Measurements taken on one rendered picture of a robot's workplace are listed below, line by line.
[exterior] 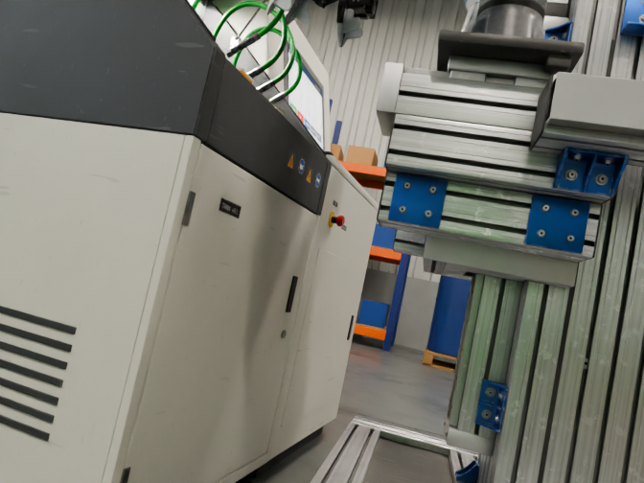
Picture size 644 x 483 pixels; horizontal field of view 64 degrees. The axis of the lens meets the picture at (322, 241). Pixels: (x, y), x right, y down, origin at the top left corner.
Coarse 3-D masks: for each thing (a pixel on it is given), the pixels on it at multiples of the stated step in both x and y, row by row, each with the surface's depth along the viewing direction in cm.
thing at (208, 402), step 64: (192, 192) 88; (256, 192) 111; (192, 256) 92; (256, 256) 116; (192, 320) 95; (256, 320) 122; (192, 384) 99; (256, 384) 128; (128, 448) 84; (192, 448) 103; (256, 448) 136
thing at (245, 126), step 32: (224, 64) 91; (224, 96) 93; (256, 96) 103; (224, 128) 94; (256, 128) 106; (288, 128) 121; (256, 160) 108; (320, 160) 144; (288, 192) 127; (320, 192) 148
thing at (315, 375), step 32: (224, 0) 174; (256, 0) 170; (320, 64) 224; (352, 192) 178; (320, 224) 153; (352, 224) 185; (320, 256) 157; (352, 256) 192; (320, 288) 163; (352, 288) 199; (320, 320) 168; (352, 320) 206; (320, 352) 174; (288, 384) 151; (320, 384) 181; (288, 416) 155; (320, 416) 189; (288, 448) 174
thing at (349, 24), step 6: (348, 12) 131; (354, 12) 131; (348, 18) 131; (336, 24) 131; (342, 24) 130; (348, 24) 131; (354, 24) 130; (336, 30) 131; (342, 30) 131; (348, 30) 130; (354, 30) 130; (336, 36) 132; (342, 36) 132
